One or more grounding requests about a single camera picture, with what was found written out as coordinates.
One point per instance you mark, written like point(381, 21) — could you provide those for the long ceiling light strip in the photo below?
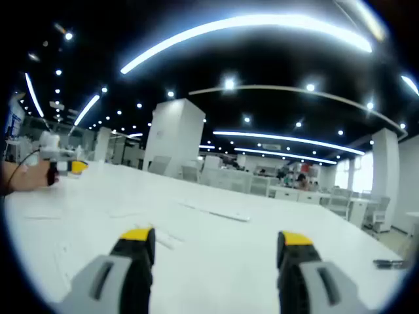
point(288, 139)

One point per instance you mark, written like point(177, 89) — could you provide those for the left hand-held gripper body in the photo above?
point(50, 142)

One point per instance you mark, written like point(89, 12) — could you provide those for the person's left hand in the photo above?
point(34, 175)

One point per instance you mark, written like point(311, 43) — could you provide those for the white pillar beside window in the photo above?
point(385, 160)

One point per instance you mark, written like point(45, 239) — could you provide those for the long white plastic strip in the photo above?
point(216, 212)

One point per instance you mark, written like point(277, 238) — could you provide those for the black pen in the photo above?
point(388, 263)

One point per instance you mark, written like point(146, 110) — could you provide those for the narrow white pillar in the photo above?
point(103, 144)

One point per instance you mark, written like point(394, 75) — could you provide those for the large white square pillar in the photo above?
point(173, 137)

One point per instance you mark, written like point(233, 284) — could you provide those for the white packet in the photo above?
point(168, 241)

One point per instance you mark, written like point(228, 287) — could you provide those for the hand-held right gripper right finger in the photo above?
point(311, 284)

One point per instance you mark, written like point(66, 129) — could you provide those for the short ceiling light strip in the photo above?
point(86, 109)

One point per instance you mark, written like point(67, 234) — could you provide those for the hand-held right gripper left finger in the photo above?
point(111, 281)

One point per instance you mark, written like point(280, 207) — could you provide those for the large curved ceiling light strip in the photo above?
point(229, 24)

